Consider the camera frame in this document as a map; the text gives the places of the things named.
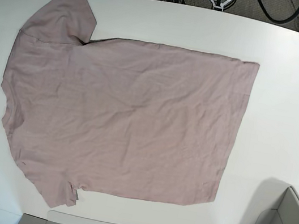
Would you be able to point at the pink T-shirt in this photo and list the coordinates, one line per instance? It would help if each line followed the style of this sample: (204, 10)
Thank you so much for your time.
(122, 117)

